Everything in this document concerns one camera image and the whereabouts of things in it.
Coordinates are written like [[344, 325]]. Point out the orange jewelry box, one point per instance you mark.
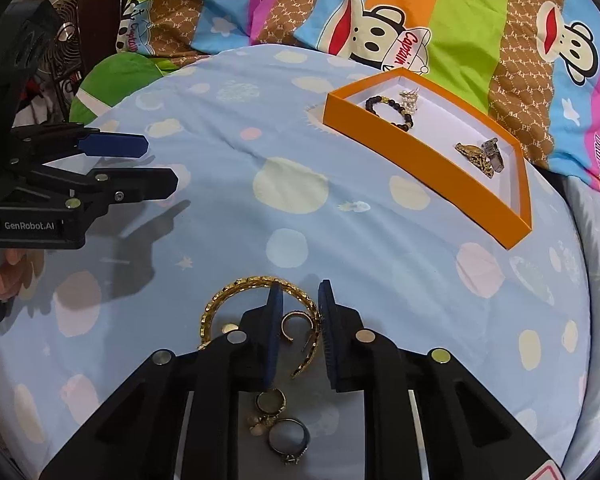
[[430, 170]]

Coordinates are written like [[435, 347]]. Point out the small silver hoop earring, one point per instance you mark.
[[280, 447]]

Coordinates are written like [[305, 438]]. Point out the colourful striped printed blanket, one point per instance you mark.
[[470, 35]]

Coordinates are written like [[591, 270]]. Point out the silver wrist watch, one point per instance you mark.
[[494, 157]]

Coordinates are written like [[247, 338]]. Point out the gold wrist watch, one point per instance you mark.
[[475, 157]]

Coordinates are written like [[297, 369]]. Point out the gold braided bangle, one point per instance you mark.
[[210, 310]]

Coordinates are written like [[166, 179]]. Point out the person's left hand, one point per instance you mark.
[[20, 272]]

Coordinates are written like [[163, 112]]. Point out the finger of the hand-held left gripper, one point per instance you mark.
[[145, 182], [115, 146]]

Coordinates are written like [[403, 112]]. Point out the brown wooden chair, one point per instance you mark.
[[100, 10]]

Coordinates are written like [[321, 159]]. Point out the green pillow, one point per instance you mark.
[[120, 80]]

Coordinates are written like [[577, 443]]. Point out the white and red cloth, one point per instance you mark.
[[40, 102]]

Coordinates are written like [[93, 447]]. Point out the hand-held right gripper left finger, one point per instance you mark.
[[272, 340]]

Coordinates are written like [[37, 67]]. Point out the small electric fan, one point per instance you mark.
[[70, 15]]

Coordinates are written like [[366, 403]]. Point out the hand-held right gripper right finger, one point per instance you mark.
[[329, 340]]

